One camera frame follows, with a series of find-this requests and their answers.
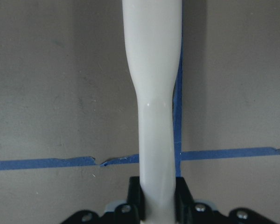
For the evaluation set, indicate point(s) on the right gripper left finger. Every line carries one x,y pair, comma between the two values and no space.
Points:
130,212

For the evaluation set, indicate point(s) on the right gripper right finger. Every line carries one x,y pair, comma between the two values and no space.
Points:
189,211

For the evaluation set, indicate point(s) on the beige hand brush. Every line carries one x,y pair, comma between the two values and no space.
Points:
153,35

